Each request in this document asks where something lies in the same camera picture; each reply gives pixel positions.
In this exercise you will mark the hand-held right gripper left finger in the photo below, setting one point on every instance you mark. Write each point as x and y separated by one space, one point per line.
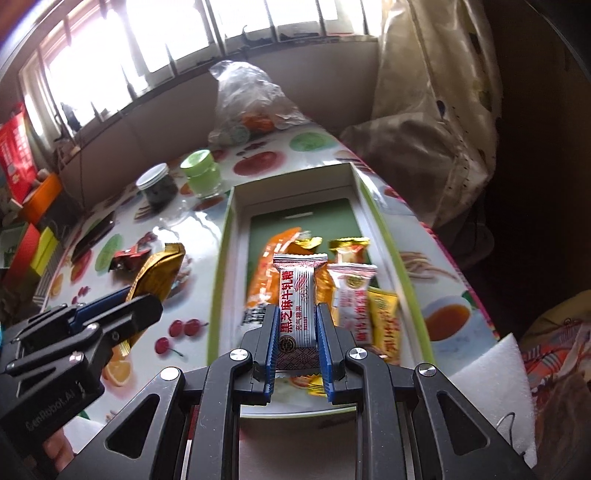
272 350

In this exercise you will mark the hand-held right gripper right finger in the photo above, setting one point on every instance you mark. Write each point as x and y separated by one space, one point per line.
324 350

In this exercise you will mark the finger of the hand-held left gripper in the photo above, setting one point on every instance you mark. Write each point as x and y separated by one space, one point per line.
138 316
104 304

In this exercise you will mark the gold candy packet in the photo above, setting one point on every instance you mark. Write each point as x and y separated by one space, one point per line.
315 385

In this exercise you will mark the orange and gold snack pouch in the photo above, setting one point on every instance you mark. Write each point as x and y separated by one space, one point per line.
159 274

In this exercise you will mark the white nougat candy packet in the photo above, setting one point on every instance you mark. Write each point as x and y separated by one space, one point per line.
298 304

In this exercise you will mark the pink and white candy packet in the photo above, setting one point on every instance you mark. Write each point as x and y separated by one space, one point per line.
353 300

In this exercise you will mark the yellow candy packet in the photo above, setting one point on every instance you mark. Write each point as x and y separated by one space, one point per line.
385 323

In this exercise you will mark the green and white cardboard box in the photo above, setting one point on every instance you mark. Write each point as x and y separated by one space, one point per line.
300 219

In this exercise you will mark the person's left hand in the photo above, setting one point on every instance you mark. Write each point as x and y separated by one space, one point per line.
60 450

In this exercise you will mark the red candy packet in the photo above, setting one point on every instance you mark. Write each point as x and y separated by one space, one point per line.
131 259

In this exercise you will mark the fruit print tablecloth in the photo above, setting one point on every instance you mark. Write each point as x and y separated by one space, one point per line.
194 286

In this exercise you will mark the dark phone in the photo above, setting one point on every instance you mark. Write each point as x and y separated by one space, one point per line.
94 235

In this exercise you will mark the yellow-green box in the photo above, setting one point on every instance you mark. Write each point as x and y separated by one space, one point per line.
44 249

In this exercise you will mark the orange box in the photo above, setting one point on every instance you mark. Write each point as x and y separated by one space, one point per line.
44 198

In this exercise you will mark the jar with dark contents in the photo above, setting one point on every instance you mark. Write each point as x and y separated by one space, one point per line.
159 191

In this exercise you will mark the green jar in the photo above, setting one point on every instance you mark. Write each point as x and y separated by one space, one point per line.
203 177

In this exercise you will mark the large red box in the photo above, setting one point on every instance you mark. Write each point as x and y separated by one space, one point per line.
16 152

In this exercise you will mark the white foam block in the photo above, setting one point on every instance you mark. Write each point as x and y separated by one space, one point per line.
498 383

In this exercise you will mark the green round lid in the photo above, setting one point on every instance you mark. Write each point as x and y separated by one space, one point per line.
239 134

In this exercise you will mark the orange wrapper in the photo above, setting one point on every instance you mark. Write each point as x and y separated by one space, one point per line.
256 122

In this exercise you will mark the colourful striped cloth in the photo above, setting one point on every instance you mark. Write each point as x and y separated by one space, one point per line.
554 369

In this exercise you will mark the clear plastic bag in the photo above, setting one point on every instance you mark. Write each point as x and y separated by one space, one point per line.
249 92

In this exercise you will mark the cream patterned curtain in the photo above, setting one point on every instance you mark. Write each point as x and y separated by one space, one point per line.
429 115

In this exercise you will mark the window with metal bars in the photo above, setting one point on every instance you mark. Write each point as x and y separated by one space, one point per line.
161 46

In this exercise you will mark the brown wooden cabinet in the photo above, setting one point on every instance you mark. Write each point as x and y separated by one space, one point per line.
531 161

